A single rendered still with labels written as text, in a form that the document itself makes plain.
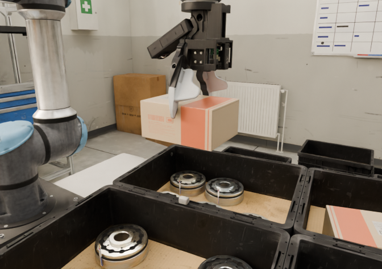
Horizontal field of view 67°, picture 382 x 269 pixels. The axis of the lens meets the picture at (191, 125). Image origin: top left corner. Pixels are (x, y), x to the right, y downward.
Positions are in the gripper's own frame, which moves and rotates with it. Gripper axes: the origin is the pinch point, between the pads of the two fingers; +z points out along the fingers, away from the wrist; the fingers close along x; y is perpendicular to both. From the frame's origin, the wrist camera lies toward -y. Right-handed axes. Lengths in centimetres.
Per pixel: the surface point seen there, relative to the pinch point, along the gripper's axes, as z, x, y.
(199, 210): 17.4, -6.6, 6.3
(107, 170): 41, 32, -62
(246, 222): 17.5, -5.2, 15.2
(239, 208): 27.3, 13.5, 6.7
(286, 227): 17.3, -3.3, 21.7
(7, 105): 32, 59, -194
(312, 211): 27.2, 21.9, 22.9
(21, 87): 21, 70, -192
